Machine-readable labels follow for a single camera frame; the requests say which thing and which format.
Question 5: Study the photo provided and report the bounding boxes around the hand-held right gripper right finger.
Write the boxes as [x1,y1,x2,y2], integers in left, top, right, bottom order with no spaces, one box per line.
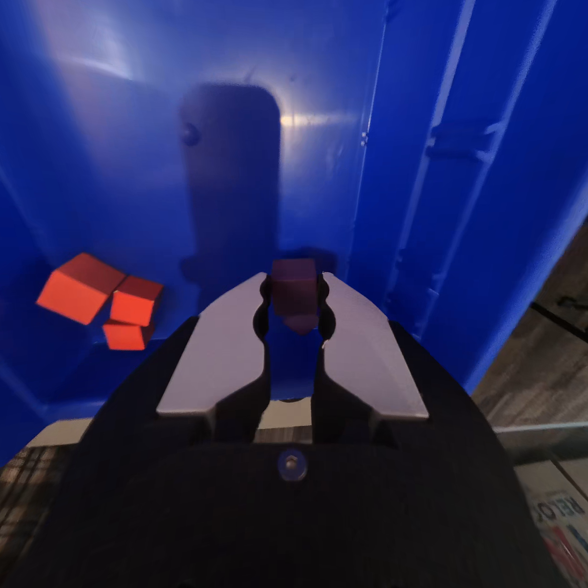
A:
[317,272,430,421]

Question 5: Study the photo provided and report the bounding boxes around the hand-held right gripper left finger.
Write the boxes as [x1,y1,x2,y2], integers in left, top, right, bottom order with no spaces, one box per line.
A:
[155,272,272,418]

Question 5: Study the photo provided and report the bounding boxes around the purple cubes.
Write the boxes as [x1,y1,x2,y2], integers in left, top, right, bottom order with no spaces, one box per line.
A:
[271,258,319,318]

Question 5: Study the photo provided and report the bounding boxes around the blue plastic bin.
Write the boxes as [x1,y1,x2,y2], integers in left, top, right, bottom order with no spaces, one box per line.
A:
[0,0,588,465]

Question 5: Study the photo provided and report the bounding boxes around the red wooden cube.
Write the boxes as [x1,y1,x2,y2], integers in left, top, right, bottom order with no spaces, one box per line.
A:
[102,322,154,351]
[36,253,127,326]

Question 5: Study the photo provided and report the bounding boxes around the printed white carton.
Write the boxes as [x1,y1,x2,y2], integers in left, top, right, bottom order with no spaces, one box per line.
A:
[514,459,588,588]

